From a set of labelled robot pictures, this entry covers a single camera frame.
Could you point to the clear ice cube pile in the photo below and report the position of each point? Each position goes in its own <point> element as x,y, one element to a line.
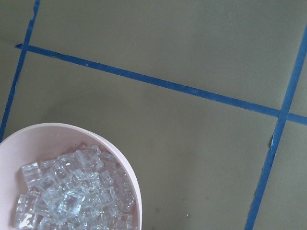
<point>84,190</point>

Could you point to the pink plastic bowl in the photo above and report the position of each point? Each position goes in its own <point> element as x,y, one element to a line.
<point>43,142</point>

